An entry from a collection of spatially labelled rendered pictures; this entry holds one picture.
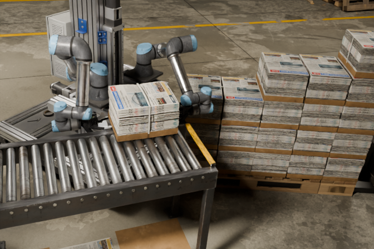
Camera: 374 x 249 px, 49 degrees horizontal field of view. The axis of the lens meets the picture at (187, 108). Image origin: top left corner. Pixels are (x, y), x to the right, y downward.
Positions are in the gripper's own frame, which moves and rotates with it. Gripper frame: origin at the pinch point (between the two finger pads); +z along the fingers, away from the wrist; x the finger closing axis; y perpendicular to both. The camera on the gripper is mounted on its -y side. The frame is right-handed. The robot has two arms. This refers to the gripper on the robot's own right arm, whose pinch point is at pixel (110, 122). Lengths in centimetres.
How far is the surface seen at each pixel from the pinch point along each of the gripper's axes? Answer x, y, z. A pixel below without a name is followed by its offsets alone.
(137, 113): -23.2, 18.9, 11.4
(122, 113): -23.6, 20.7, 2.3
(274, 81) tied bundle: -3, 19, 115
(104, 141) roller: -19.3, -0.2, -7.5
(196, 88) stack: 27, 3, 69
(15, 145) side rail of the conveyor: -11, 0, -56
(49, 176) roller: -44, 0, -40
